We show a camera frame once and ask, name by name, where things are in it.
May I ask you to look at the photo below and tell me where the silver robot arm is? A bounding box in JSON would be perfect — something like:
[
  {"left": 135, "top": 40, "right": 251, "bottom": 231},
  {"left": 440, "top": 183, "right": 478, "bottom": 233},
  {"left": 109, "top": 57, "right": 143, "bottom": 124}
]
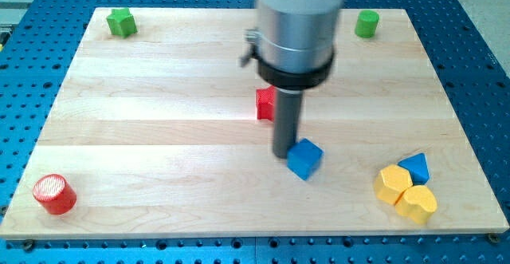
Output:
[{"left": 240, "top": 0, "right": 344, "bottom": 90}]

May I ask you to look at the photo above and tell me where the wooden board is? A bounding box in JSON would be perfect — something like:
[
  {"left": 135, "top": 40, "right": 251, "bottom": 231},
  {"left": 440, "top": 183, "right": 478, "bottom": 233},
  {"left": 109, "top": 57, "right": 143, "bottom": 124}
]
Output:
[{"left": 1, "top": 8, "right": 508, "bottom": 239}]

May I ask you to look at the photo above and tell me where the red star block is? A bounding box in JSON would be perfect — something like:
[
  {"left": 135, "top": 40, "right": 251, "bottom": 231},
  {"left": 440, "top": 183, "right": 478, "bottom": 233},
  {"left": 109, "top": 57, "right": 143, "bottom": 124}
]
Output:
[{"left": 256, "top": 86, "right": 276, "bottom": 121}]

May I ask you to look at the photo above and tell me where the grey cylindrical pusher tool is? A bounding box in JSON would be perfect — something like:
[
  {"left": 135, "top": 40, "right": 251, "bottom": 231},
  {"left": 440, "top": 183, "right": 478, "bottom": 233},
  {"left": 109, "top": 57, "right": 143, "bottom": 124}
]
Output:
[{"left": 273, "top": 89, "right": 304, "bottom": 159}]

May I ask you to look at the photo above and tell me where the blue cube block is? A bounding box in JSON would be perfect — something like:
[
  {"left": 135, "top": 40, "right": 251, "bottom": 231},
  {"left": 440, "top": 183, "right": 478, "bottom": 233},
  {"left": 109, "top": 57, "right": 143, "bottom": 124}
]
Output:
[{"left": 287, "top": 138, "right": 324, "bottom": 181}]

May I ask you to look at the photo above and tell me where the green cylinder block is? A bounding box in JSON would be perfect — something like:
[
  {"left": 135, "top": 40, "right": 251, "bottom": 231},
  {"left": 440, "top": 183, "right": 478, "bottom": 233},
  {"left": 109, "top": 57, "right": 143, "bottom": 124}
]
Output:
[{"left": 355, "top": 10, "right": 380, "bottom": 38}]

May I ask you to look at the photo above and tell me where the yellow hexagon block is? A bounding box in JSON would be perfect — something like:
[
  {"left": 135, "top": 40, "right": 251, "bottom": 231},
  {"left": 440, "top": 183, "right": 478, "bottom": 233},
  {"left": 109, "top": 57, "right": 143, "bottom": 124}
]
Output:
[{"left": 373, "top": 164, "right": 413, "bottom": 205}]

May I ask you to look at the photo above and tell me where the green star block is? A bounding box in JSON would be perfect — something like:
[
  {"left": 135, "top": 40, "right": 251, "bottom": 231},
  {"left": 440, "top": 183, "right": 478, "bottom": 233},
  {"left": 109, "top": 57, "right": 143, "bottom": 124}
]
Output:
[{"left": 106, "top": 8, "right": 138, "bottom": 38}]

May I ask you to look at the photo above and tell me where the blue triangle block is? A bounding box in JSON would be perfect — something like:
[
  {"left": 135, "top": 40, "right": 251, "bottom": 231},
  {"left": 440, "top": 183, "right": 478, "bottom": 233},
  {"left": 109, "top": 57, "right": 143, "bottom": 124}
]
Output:
[{"left": 398, "top": 153, "right": 430, "bottom": 185}]

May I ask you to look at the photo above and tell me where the yellow heart block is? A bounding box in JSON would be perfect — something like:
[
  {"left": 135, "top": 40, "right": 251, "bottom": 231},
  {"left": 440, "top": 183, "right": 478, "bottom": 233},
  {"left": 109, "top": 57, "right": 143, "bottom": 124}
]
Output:
[{"left": 395, "top": 185, "right": 437, "bottom": 224}]

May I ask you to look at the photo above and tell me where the red cylinder block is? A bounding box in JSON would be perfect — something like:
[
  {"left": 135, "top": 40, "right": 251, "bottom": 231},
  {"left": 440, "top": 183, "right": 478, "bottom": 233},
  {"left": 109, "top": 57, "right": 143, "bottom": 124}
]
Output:
[{"left": 33, "top": 174, "right": 77, "bottom": 215}]

